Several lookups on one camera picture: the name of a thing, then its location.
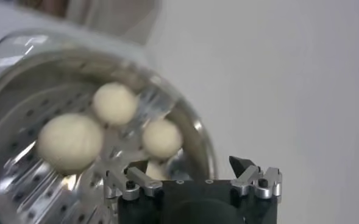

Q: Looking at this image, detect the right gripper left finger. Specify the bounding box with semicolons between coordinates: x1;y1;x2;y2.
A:
104;166;164;208

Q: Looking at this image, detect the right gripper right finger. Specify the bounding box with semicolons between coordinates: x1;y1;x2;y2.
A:
229;155;283;200

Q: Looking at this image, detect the white steamed baozi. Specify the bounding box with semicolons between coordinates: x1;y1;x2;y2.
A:
92;82;140;126
36;113;104;175
141;118;183;161
144;159;171;181

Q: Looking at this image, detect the perforated steel steamer basket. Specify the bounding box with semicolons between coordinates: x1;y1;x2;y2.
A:
0;29;219;224

